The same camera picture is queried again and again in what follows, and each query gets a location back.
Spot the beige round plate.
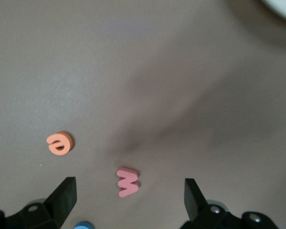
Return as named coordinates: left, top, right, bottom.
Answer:
left=262, top=0, right=286, bottom=25

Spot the pink foam letter w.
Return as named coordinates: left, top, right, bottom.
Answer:
left=116, top=166, right=141, bottom=198

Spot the brown paper table cover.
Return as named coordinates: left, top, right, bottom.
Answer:
left=0, top=0, right=286, bottom=229

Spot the blue foam letter o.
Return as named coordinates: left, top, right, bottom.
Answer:
left=73, top=221, right=94, bottom=229

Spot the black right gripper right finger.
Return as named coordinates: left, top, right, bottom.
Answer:
left=180, top=178, right=280, bottom=229

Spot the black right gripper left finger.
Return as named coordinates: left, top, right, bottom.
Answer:
left=0, top=177, right=77, bottom=229

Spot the orange foam letter e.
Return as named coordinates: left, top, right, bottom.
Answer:
left=46, top=131, right=75, bottom=157

